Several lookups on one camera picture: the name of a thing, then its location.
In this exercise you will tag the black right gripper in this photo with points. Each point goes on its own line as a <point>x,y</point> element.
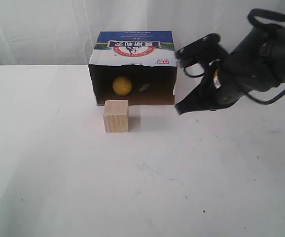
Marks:
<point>228,79</point>

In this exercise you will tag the yellow tennis ball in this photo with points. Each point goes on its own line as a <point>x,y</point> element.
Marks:
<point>122,86</point>

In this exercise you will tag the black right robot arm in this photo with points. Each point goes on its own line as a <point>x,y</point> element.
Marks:
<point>270,46</point>

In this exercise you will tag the blue white cardboard box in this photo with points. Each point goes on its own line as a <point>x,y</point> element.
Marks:
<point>145,58</point>

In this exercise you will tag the light wooden cube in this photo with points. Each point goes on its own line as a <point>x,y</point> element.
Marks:
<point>116,116</point>

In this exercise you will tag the white backdrop curtain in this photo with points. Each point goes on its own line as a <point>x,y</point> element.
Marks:
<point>57,32</point>

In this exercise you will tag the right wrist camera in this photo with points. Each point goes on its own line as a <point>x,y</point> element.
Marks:
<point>205,49</point>

